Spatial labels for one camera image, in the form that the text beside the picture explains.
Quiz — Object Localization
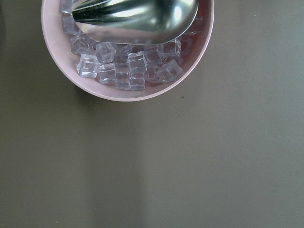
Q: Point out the clear ice cubes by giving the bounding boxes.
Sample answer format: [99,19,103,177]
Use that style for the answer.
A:
[60,0,203,91]

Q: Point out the steel ice scoop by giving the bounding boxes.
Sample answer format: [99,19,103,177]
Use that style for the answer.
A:
[72,0,199,45]

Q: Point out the pink bowl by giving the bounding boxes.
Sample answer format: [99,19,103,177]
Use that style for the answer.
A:
[41,0,215,102]

